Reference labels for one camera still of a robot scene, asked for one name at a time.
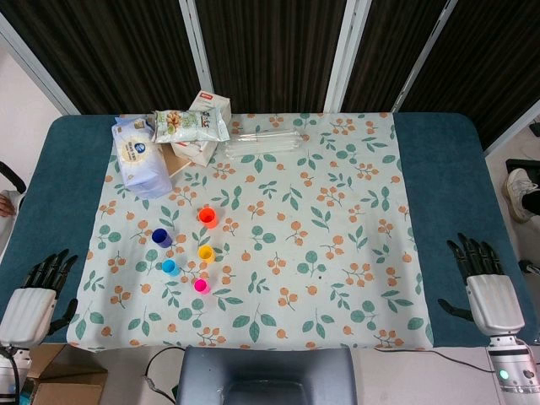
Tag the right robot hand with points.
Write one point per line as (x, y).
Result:
(493, 301)

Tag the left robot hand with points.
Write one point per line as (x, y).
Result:
(27, 310)

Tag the light blue cup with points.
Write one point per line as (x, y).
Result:
(169, 267)

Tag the dark blue cup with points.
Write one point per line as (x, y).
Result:
(161, 237)

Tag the small pink cup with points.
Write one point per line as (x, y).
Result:
(201, 286)

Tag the yellow cup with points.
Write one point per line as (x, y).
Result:
(206, 253)

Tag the large orange cup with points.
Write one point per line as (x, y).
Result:
(208, 216)

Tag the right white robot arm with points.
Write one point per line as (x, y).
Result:
(512, 371)

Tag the dark shoe white sole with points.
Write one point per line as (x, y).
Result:
(529, 268)

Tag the brown cardboard box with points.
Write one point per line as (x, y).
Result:
(63, 375)

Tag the person in white clothing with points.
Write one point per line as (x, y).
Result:
(6, 204)

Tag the black trouser leg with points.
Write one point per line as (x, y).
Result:
(532, 198)

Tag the white sneaker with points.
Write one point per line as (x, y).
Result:
(519, 194)

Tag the teal table cover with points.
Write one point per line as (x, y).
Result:
(447, 181)

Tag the black chair armrest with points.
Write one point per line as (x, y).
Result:
(12, 175)

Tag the blue white tissue pack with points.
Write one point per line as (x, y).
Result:
(139, 164)

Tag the brown cardboard sheet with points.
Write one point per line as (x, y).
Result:
(174, 162)

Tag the floral print tablecloth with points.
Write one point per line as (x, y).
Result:
(295, 236)

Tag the green white snack bag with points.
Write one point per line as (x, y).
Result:
(190, 124)

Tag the white carton red label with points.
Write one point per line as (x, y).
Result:
(211, 103)

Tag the clear plastic tube bundle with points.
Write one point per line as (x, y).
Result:
(263, 143)

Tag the dark folding screen white frame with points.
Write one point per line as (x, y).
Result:
(270, 50)

